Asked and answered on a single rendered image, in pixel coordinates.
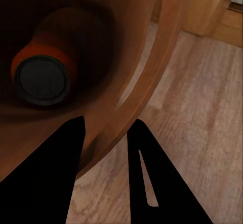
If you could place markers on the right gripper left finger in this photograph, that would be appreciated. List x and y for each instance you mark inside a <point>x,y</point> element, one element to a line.
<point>39,190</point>

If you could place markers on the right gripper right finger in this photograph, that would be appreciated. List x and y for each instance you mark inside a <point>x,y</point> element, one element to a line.
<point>177,204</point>

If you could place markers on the can of soda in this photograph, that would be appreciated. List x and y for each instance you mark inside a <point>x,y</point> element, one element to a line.
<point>44,72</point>

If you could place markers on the door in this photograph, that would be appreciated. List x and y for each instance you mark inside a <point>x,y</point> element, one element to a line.
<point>218,19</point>

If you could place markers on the trash can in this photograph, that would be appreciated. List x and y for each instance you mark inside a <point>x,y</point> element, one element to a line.
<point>109,37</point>

